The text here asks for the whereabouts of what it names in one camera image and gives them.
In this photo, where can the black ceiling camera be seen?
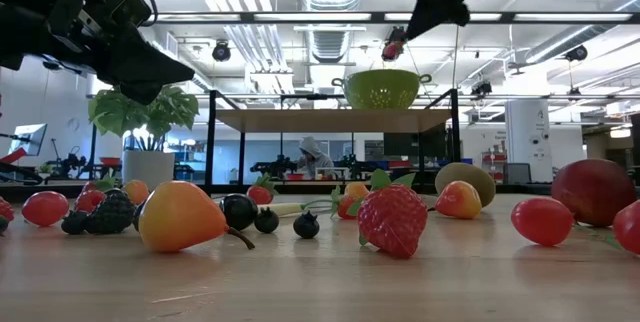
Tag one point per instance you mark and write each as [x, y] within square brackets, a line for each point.
[481, 89]
[395, 33]
[221, 52]
[577, 53]

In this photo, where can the grey box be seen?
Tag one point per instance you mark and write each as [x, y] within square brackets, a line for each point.
[516, 173]

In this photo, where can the green leafy plant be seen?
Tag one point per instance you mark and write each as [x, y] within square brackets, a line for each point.
[172, 112]

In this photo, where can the person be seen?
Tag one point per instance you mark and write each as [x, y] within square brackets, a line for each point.
[312, 154]

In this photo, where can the small orange red peach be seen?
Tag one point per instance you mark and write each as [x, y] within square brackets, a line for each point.
[457, 201]

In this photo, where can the red cherry tomato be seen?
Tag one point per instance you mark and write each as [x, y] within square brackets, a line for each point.
[45, 208]
[542, 222]
[629, 228]

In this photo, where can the green plastic colander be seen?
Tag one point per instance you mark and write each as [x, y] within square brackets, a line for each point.
[380, 89]

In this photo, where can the small blackberry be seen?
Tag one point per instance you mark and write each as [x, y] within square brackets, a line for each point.
[75, 223]

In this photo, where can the yellow orange pear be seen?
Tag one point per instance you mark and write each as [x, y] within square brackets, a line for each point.
[180, 217]

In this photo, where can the dark red pomegranate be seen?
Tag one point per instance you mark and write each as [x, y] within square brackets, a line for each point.
[595, 192]

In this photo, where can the red raspberry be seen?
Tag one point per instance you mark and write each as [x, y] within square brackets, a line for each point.
[5, 209]

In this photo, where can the computer monitor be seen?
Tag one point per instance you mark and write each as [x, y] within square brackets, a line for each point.
[30, 138]

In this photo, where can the white plant pot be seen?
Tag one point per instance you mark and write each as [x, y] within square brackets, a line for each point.
[147, 167]

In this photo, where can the large blackberry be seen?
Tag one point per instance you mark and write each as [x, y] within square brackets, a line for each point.
[112, 214]

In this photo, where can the dark berry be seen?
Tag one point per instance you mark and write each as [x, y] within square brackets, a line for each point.
[3, 225]

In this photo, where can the small orange fruit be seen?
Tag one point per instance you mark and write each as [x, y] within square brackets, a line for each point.
[356, 191]
[136, 191]

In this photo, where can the black overhead light bar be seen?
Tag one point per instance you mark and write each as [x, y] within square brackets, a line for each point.
[377, 17]

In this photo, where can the wooden shelf with black frame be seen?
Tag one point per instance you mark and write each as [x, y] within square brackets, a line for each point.
[325, 121]

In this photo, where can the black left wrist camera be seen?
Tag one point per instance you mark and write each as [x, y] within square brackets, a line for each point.
[125, 4]

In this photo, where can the dark round plum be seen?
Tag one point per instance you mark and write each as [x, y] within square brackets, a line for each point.
[239, 212]

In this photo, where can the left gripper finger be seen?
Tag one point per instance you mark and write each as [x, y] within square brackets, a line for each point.
[140, 67]
[145, 93]

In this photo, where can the dark blueberry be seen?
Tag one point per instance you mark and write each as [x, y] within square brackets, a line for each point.
[306, 226]
[266, 221]

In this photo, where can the white round column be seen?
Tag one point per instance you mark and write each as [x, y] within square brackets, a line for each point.
[527, 132]

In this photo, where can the large red strawberry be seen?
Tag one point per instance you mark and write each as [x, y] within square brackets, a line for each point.
[392, 222]

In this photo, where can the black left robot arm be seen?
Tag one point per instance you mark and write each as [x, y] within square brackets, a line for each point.
[30, 17]

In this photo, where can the brown green kiwi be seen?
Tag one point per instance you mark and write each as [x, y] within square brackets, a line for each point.
[467, 176]

